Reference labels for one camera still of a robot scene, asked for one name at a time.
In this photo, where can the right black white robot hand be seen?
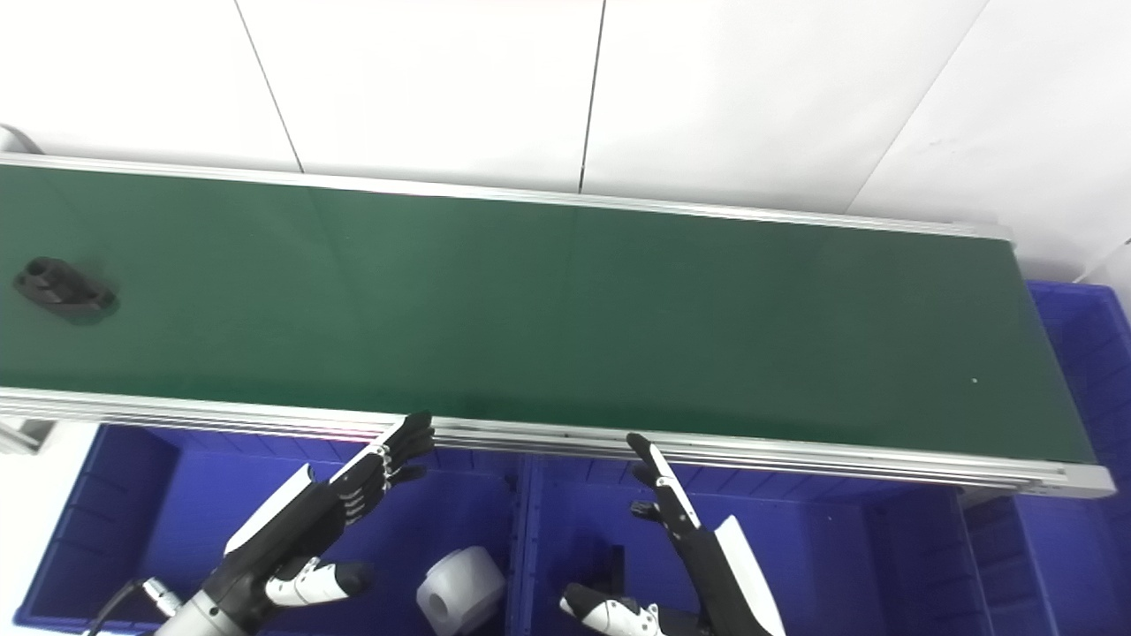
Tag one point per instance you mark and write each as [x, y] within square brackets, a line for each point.
[716, 574]

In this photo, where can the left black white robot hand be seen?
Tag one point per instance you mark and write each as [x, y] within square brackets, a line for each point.
[300, 521]

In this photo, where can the black flange part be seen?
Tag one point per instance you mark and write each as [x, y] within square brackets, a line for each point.
[62, 287]

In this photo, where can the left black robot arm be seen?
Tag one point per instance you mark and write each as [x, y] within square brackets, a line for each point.
[208, 617]

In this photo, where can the blue plastic bin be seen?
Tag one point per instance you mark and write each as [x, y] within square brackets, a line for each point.
[813, 556]
[194, 495]
[1087, 530]

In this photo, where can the black part in bin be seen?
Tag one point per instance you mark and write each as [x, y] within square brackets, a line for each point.
[616, 570]

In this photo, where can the green conveyor belt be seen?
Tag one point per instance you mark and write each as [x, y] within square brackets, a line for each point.
[530, 309]
[795, 455]

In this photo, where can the white cylindrical part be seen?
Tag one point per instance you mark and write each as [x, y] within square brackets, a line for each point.
[459, 587]

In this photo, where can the aluminium conveyor support leg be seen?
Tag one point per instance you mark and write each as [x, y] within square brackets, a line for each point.
[22, 437]

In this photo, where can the grey conveyor end cover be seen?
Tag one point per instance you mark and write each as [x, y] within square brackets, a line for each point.
[18, 141]

